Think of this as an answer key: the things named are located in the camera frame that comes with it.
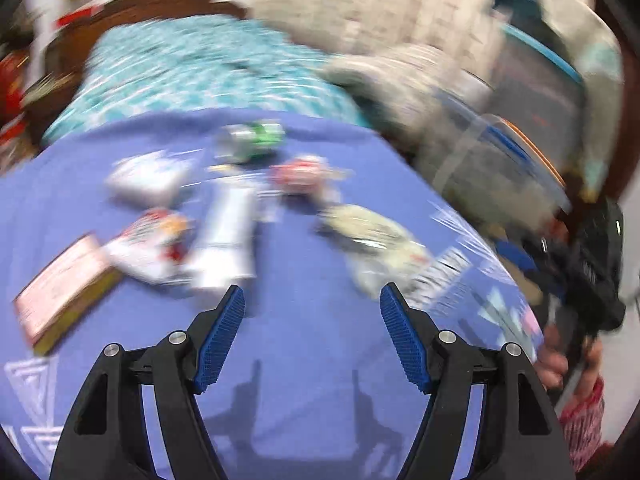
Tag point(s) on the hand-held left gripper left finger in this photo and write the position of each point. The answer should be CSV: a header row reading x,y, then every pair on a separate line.
x,y
222,340

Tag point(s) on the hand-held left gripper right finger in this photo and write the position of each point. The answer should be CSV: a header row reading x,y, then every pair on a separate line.
x,y
402,340

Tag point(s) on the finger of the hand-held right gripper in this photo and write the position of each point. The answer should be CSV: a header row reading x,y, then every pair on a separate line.
x,y
542,260

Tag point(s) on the clear plastic bag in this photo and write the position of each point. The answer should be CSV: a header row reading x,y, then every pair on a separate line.
x,y
375,245

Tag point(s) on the long white tube box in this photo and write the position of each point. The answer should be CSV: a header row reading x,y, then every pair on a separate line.
x,y
225,240

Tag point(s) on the red and white snack packet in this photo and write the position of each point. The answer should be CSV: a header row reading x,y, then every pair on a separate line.
x,y
150,245

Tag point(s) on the yellow and red small box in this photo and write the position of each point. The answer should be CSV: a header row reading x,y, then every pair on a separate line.
x,y
62,285

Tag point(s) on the small white printed carton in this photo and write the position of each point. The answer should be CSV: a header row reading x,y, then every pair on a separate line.
x,y
150,177

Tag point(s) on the red and white drink can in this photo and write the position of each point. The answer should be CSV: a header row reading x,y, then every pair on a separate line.
x,y
300,177

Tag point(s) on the green drink can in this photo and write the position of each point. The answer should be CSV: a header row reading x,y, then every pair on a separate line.
x,y
252,137

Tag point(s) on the person's right hand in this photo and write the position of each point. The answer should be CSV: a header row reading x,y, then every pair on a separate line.
x,y
555,365

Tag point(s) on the blue printed tablecloth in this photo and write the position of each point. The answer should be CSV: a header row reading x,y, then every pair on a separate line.
x,y
300,360

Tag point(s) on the clear storage box orange lid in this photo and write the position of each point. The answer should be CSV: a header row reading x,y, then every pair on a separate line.
x,y
490,170

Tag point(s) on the clear storage box teal lid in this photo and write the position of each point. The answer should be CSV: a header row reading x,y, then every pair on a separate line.
x,y
540,90

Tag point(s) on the teal and beige checked cloth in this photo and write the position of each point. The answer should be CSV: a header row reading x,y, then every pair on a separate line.
x,y
595,60

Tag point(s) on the grey patterned pillow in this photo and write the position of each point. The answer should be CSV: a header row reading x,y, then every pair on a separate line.
x,y
400,90

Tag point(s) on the beige patterned curtain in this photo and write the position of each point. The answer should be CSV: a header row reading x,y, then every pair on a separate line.
x,y
375,0

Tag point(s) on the carved wooden headboard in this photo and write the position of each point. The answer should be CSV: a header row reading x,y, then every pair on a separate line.
x,y
75,55

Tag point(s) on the red bags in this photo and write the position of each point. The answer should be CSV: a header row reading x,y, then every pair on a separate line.
x,y
10,90

